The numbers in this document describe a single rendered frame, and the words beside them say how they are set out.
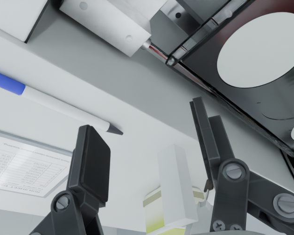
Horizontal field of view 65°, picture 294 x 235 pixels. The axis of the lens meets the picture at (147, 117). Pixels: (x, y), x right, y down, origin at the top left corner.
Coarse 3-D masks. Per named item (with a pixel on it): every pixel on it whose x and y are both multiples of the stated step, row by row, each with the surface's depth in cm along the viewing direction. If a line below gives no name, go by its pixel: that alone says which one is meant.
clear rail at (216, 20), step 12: (228, 0) 22; (240, 0) 21; (216, 12) 22; (204, 24) 23; (216, 24) 23; (192, 36) 24; (204, 36) 24; (180, 48) 25; (192, 48) 25; (168, 60) 26; (180, 60) 26
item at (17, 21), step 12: (0, 0) 14; (12, 0) 14; (24, 0) 14; (36, 0) 14; (0, 12) 15; (12, 12) 15; (24, 12) 15; (36, 12) 15; (0, 24) 16; (12, 24) 16; (24, 24) 16; (24, 36) 16
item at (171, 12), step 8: (168, 0) 26; (176, 0) 26; (168, 8) 26; (176, 8) 27; (184, 8) 27; (168, 16) 27; (176, 16) 27; (184, 16) 27; (192, 16) 28; (176, 24) 28; (184, 24) 28; (192, 24) 28; (200, 24) 28; (192, 32) 29
